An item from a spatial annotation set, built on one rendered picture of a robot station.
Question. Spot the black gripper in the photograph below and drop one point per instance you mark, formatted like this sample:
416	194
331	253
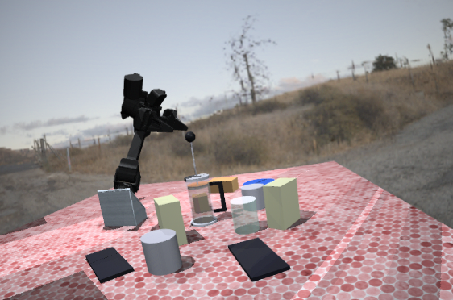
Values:
154	122

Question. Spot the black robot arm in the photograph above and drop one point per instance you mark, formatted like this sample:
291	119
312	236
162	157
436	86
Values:
128	170

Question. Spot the clear glass cylinder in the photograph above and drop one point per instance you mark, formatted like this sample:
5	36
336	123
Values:
244	214

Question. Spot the grey cylinder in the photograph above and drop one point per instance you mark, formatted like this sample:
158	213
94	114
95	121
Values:
255	190
161	250

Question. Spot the blue cylinder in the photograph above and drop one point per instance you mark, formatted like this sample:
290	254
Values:
258	181

